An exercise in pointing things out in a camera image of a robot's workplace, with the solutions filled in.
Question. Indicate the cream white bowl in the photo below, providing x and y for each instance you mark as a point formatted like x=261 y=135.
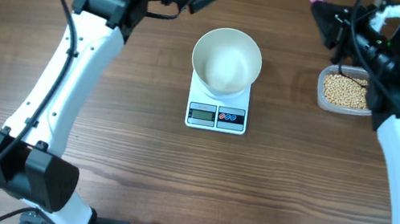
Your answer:
x=227 y=60

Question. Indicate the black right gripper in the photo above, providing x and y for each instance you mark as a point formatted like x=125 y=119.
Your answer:
x=335 y=30

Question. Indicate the white digital kitchen scale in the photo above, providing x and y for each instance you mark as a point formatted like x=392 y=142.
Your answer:
x=215 y=111

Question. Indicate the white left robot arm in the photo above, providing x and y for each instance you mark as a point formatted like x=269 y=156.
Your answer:
x=34 y=138

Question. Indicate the clear plastic bean container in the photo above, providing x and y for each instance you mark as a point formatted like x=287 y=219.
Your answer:
x=342 y=90

